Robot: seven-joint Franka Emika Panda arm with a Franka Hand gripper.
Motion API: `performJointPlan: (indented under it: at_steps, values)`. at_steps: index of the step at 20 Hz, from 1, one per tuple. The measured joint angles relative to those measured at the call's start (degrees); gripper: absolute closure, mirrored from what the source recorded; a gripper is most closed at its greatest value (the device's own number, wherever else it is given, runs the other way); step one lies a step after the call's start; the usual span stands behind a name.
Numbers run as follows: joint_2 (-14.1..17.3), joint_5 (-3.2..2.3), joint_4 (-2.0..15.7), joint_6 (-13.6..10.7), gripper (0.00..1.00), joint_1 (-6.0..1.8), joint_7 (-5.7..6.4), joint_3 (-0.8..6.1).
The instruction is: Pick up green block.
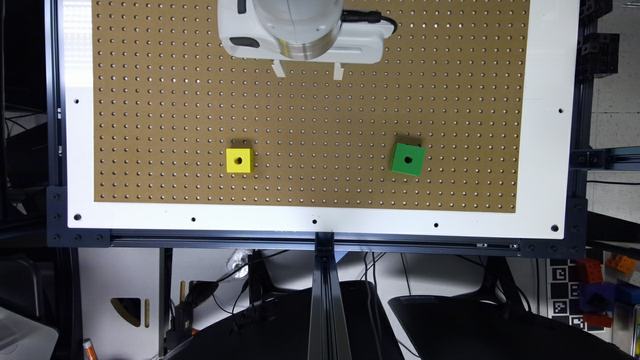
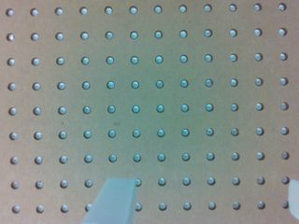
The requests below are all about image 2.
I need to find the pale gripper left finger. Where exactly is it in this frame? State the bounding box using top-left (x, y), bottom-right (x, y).
top-left (81, 178), bottom-right (136, 224)

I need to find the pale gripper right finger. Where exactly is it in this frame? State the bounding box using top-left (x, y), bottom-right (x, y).
top-left (288, 179), bottom-right (299, 217)

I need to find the brown perforated pegboard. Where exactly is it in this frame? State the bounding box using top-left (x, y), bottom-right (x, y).
top-left (0, 0), bottom-right (299, 224)

